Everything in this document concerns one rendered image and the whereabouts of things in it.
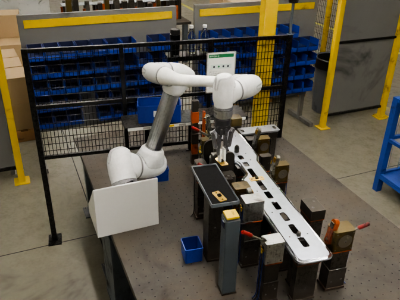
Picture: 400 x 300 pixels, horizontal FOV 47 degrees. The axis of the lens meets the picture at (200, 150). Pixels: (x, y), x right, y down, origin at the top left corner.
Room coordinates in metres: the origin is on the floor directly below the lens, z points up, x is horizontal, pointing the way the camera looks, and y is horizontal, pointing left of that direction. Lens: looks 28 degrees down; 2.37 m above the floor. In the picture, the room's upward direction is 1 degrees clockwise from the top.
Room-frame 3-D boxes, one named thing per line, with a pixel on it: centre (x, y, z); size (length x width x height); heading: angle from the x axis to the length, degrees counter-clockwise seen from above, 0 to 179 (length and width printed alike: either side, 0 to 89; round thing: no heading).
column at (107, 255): (2.29, 0.43, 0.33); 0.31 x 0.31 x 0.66; 23
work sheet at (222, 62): (3.25, -0.14, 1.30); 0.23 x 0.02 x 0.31; 106
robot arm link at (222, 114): (2.02, -0.11, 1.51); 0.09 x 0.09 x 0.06
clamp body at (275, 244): (1.63, -0.32, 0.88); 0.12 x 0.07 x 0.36; 106
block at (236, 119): (2.99, -0.25, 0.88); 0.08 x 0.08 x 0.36; 16
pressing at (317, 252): (2.23, -0.34, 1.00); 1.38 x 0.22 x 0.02; 16
